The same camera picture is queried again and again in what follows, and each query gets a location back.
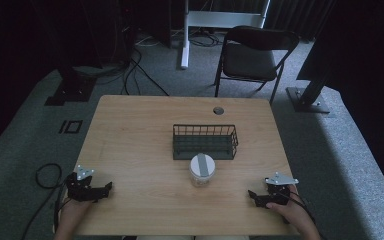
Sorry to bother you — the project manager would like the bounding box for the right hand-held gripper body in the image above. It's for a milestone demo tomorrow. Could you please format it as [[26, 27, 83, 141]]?
[[253, 171, 300, 208]]

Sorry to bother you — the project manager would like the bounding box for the bundle of floor cables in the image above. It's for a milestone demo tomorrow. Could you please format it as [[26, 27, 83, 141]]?
[[93, 28, 224, 98]]

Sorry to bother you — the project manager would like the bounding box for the clear jar with white lid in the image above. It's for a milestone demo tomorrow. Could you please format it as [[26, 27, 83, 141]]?
[[188, 152, 216, 188]]

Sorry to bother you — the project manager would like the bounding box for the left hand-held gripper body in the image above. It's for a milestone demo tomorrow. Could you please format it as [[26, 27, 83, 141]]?
[[65, 164, 107, 203]]

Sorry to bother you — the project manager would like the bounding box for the person's left hand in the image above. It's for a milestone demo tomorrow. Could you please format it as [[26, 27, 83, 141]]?
[[59, 198, 94, 231]]

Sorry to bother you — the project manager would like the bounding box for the person's right hand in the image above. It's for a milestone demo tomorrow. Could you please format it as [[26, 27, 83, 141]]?
[[265, 184, 312, 231]]

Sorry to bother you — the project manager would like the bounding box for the grey metal stand base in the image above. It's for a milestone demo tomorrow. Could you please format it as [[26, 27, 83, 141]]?
[[285, 78, 331, 115]]

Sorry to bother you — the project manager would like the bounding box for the white desk frame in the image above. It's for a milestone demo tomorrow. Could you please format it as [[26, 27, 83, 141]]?
[[180, 0, 272, 70]]

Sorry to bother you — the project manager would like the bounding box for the black folding chair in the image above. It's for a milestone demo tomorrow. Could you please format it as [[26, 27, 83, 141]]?
[[213, 25, 300, 106]]

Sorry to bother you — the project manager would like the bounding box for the black stand with base plate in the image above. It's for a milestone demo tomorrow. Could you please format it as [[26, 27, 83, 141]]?
[[44, 64, 98, 107]]

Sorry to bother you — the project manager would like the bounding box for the black cable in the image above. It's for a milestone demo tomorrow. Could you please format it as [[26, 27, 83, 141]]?
[[20, 162, 68, 240], [285, 190, 317, 225]]

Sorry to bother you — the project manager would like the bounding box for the black wire basket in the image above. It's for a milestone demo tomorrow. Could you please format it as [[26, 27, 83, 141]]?
[[172, 123, 239, 161]]

